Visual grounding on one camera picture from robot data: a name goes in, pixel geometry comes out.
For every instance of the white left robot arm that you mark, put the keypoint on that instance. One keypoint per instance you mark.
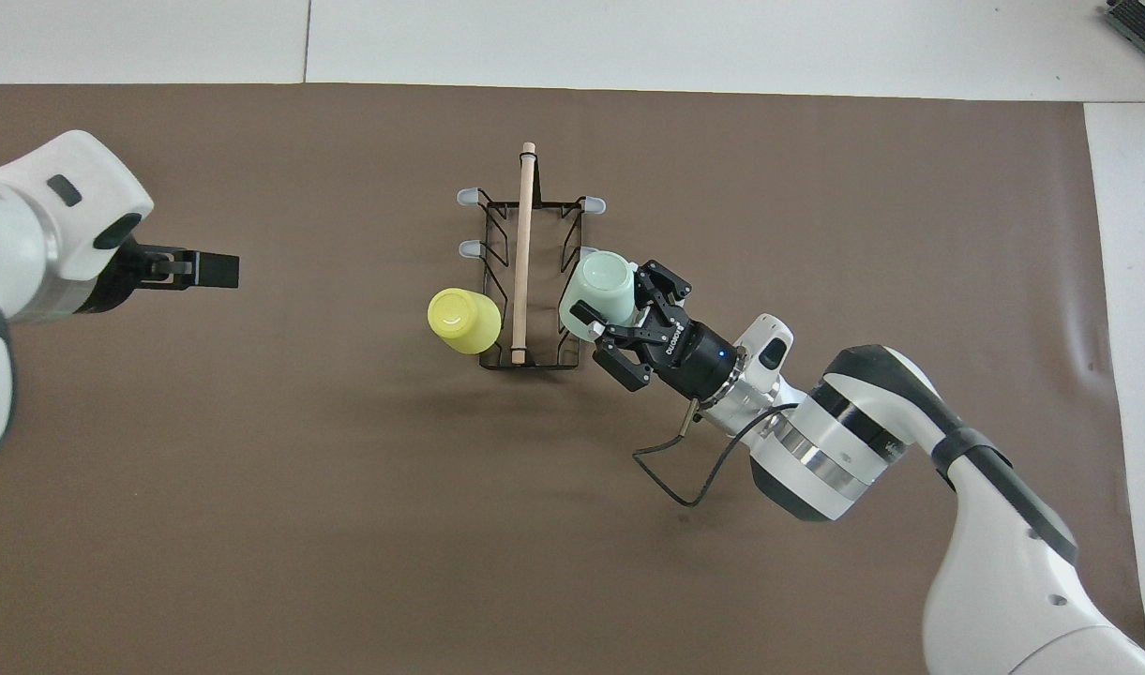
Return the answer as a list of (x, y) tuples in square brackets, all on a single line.
[(28, 234)]

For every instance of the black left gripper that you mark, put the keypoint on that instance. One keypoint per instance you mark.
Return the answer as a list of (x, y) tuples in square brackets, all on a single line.
[(122, 277)]

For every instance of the yellow plastic cup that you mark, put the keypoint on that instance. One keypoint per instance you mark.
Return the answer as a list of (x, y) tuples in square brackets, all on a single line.
[(464, 321)]

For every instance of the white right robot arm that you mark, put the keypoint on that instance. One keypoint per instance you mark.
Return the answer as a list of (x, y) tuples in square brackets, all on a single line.
[(1003, 562)]

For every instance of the grey ribbed metal device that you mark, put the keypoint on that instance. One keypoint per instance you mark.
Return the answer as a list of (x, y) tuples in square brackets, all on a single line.
[(1144, 19)]

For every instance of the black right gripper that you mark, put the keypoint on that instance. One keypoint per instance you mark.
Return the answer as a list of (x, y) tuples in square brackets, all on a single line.
[(703, 361)]

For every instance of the brown table mat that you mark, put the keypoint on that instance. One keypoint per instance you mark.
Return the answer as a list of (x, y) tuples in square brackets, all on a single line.
[(347, 516)]

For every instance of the light green plastic cup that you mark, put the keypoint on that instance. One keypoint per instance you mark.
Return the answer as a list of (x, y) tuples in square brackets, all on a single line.
[(600, 291)]

